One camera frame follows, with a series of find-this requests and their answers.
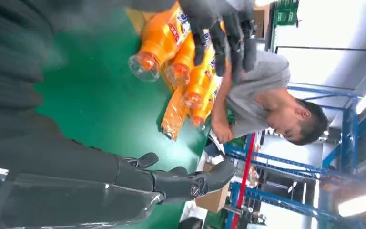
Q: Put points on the green crate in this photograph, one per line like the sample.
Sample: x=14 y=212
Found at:
x=285 y=12

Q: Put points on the closed cardboard box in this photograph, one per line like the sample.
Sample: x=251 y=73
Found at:
x=214 y=197

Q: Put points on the green table mat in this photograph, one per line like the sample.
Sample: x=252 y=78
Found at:
x=107 y=110

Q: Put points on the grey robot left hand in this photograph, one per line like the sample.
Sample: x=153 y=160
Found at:
x=230 y=38

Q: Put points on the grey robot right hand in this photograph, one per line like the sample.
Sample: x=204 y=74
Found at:
x=60 y=177

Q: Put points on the person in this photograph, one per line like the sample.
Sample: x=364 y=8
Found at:
x=258 y=94

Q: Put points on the blue metal rack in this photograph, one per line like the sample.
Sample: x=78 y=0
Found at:
x=347 y=136

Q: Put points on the red pole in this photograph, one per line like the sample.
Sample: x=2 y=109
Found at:
x=243 y=180

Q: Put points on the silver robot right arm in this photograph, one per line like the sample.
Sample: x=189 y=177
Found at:
x=9 y=57

